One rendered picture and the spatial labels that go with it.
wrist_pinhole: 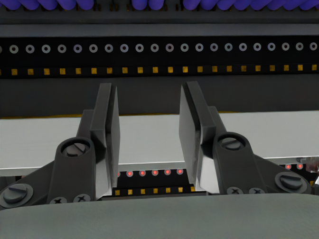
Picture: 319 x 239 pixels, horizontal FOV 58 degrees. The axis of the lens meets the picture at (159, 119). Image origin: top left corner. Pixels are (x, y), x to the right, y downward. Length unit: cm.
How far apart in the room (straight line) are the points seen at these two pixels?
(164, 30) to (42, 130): 21
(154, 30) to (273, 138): 21
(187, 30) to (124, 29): 9
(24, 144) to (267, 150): 23
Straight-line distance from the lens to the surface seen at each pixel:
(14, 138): 29
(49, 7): 37
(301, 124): 31
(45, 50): 42
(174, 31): 40
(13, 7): 38
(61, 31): 41
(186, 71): 40
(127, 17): 38
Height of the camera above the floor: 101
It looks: 23 degrees up
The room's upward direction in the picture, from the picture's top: 180 degrees counter-clockwise
